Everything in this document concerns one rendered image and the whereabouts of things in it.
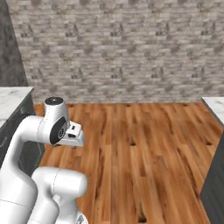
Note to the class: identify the dark kitchen island cabinet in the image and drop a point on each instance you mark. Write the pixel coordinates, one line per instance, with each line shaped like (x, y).
(11, 137)

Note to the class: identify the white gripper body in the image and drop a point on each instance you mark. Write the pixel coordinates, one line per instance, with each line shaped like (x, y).
(75, 141)

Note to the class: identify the dark counter cabinet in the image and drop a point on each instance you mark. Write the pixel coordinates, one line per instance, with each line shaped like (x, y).
(214, 183)

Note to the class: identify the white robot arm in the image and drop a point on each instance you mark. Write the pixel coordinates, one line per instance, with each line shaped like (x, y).
(20, 163)

